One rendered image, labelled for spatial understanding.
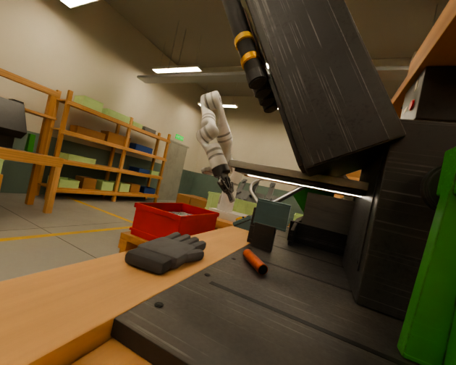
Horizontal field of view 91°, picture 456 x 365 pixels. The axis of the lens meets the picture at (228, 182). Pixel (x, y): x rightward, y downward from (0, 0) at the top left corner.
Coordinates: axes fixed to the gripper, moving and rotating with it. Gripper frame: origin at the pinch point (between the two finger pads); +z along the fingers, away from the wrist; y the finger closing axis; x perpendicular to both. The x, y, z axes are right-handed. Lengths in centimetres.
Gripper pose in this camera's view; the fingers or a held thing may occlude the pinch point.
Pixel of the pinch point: (231, 198)
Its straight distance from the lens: 93.5
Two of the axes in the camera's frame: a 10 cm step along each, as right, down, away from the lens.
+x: -8.6, 4.0, 3.2
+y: 3.9, 0.9, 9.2
